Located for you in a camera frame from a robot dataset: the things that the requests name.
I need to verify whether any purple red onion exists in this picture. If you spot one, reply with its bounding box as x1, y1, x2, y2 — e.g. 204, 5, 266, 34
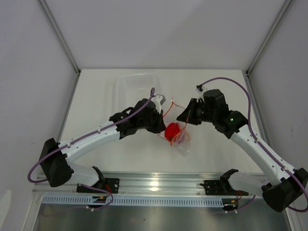
173, 134, 186, 146

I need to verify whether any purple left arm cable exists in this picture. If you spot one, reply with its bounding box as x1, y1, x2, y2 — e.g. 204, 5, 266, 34
26, 88, 156, 212

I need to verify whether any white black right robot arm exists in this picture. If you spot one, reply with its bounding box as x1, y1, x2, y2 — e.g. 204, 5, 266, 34
177, 89, 308, 212

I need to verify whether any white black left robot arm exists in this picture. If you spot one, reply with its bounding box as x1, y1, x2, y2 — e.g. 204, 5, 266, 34
40, 95, 166, 193

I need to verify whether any left aluminium frame post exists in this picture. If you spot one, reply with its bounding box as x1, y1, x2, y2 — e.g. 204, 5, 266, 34
37, 0, 81, 74

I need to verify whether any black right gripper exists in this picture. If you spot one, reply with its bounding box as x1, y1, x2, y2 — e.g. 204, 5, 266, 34
177, 99, 217, 126

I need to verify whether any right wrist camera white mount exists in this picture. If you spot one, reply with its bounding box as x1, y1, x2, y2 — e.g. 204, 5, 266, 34
196, 84, 207, 100

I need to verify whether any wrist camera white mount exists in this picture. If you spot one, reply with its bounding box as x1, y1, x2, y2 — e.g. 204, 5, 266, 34
151, 94, 166, 114
196, 84, 207, 100

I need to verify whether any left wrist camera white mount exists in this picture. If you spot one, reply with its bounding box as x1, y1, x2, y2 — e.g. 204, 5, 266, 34
151, 94, 166, 114

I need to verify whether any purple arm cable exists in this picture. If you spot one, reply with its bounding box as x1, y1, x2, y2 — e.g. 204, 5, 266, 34
197, 77, 308, 214
26, 88, 156, 212

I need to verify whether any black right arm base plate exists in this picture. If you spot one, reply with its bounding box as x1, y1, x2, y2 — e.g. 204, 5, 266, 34
199, 180, 249, 196

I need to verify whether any aluminium frame post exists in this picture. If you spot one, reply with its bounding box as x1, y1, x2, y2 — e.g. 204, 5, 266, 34
245, 0, 295, 77
37, 0, 81, 74

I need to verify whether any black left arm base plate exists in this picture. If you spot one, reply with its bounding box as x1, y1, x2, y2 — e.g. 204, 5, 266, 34
92, 178, 120, 207

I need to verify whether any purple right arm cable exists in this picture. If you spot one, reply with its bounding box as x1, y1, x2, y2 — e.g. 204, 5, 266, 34
197, 77, 308, 214

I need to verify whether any clear zip bag red zipper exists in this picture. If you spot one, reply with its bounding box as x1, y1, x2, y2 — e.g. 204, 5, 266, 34
158, 98, 191, 156

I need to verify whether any white slotted cable duct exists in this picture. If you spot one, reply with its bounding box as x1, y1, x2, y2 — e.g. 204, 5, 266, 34
42, 194, 224, 208

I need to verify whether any beige egg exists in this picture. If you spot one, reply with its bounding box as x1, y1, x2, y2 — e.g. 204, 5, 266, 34
182, 132, 191, 142

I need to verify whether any right aluminium frame post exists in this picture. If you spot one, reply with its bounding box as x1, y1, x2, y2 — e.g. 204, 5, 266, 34
245, 0, 295, 77

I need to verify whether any aluminium front rail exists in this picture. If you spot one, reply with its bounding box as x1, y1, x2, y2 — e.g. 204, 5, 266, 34
32, 172, 295, 198

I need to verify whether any red bell pepper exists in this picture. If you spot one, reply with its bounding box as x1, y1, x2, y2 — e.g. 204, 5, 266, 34
165, 122, 180, 141

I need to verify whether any white perforated plastic basket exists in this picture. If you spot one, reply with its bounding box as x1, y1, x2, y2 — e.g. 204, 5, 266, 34
113, 73, 162, 111

